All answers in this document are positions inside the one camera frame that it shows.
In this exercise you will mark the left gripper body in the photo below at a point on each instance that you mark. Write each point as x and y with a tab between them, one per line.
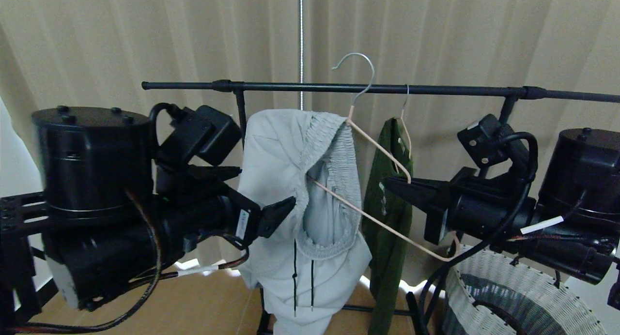
145	248

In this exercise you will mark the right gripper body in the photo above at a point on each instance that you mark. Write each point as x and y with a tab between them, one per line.
484	209

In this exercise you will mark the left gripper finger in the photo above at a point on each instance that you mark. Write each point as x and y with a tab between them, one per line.
213	173
273	216

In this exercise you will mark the pale grey garment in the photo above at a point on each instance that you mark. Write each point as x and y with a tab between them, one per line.
276	156

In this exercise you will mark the green printed shirt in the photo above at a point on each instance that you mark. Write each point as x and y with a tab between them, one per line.
387	238

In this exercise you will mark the pink clothes hanger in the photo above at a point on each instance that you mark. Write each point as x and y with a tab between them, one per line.
406	131
368	140

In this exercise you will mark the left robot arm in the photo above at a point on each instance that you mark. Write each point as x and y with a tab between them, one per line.
92	160

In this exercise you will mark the white laundry basket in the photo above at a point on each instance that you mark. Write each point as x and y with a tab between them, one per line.
484	272

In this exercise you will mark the black clothes rack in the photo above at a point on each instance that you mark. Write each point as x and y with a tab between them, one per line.
436	89

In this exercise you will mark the beige curtain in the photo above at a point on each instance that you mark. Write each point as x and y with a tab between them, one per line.
97	35

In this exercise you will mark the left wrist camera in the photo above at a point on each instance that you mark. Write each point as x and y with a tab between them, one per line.
203	136

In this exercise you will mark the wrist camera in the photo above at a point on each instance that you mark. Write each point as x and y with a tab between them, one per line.
203	136
484	141

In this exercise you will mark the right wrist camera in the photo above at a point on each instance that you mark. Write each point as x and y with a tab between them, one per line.
484	141

